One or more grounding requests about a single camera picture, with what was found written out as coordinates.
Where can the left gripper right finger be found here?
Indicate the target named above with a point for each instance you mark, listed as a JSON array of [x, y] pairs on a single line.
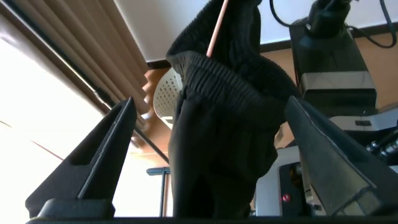
[[342, 180]]

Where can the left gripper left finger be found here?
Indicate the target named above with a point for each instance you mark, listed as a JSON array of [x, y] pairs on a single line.
[[99, 186]]

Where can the black garment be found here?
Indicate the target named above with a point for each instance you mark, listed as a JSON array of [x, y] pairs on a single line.
[[217, 140]]

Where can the white laundry basket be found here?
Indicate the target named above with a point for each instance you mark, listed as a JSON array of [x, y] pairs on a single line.
[[166, 96]]

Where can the window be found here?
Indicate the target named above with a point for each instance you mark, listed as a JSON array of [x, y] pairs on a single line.
[[31, 93]]

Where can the brown curtain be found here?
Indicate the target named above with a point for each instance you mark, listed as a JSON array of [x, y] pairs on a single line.
[[93, 46]]

